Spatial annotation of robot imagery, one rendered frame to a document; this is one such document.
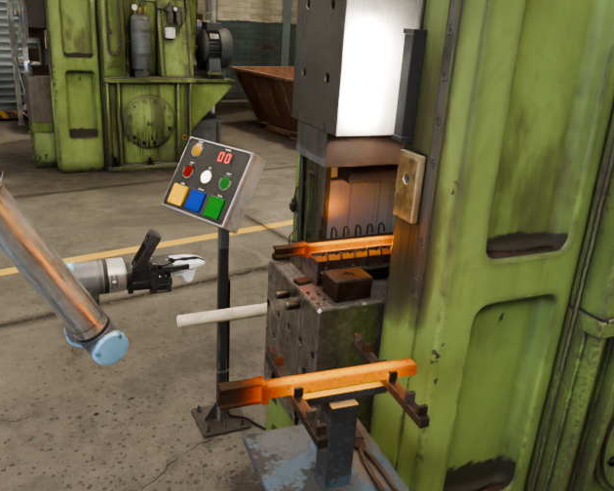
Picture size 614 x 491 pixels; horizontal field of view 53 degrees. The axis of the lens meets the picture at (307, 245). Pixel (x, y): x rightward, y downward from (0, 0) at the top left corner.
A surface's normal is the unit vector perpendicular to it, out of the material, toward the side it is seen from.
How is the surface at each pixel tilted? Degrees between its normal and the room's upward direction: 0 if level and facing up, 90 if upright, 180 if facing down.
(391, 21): 90
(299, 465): 0
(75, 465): 0
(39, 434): 0
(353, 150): 90
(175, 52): 79
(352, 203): 90
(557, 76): 89
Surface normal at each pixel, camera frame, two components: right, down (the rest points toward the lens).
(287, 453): 0.06, -0.93
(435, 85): -0.91, 0.09
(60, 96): 0.49, 0.34
